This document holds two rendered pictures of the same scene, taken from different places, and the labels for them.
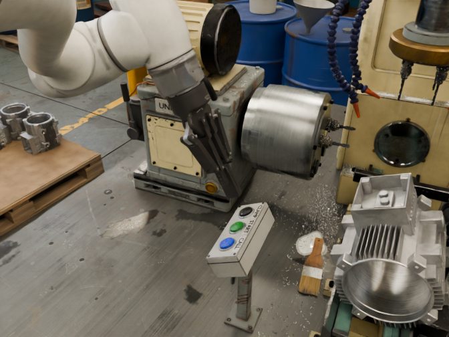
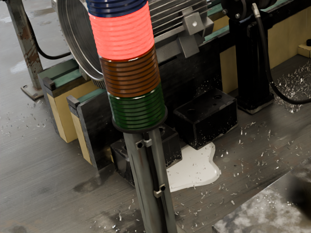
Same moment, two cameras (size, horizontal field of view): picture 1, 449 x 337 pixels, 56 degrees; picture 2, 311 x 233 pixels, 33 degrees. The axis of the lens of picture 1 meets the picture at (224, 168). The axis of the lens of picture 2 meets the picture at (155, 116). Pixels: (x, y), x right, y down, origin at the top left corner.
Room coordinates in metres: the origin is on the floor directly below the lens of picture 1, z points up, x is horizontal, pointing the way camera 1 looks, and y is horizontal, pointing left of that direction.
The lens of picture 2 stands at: (-0.06, -0.83, 1.36)
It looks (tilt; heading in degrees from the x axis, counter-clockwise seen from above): 34 degrees down; 36
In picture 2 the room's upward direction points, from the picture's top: 10 degrees counter-clockwise
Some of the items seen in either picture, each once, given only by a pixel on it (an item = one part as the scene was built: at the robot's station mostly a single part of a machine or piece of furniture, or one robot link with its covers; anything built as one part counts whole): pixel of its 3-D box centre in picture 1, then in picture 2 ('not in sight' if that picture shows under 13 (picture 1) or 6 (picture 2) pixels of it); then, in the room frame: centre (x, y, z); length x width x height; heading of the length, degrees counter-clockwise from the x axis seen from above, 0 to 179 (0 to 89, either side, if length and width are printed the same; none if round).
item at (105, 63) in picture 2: not in sight; (129, 64); (0.33, -0.53, 1.10); 0.06 x 0.06 x 0.04
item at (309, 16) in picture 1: (311, 22); not in sight; (2.60, -0.53, 0.93); 0.25 x 0.24 x 0.25; 149
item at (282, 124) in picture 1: (272, 128); not in sight; (1.08, -0.14, 1.04); 0.37 x 0.25 x 0.25; 67
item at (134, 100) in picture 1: (139, 110); not in sight; (1.14, 0.25, 1.07); 0.08 x 0.07 x 0.20; 157
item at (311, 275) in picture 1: (313, 264); not in sight; (0.77, -0.23, 0.80); 0.21 x 0.05 x 0.01; 161
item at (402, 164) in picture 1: (401, 145); not in sight; (1.03, -0.50, 1.02); 0.15 x 0.02 x 0.15; 67
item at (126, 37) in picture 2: not in sight; (121, 26); (0.33, -0.53, 1.14); 0.06 x 0.06 x 0.04
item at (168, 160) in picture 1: (198, 128); not in sight; (1.18, 0.08, 0.99); 0.35 x 0.31 x 0.37; 67
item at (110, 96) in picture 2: not in sight; (136, 100); (0.33, -0.53, 1.05); 0.06 x 0.06 x 0.04
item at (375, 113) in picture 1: (399, 147); not in sight; (1.08, -0.53, 0.97); 0.30 x 0.11 x 0.34; 67
